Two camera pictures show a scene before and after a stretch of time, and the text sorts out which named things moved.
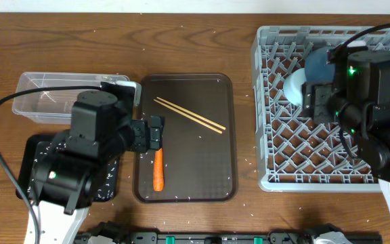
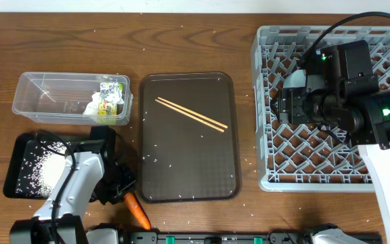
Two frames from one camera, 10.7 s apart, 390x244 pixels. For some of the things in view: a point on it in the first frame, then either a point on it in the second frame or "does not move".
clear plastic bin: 55,106 does not move
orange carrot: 158,180 -> 138,210
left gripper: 147,141 -> 110,196
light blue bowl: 293,85 does not move
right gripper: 315,101 -> 290,106
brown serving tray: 200,165 does not move
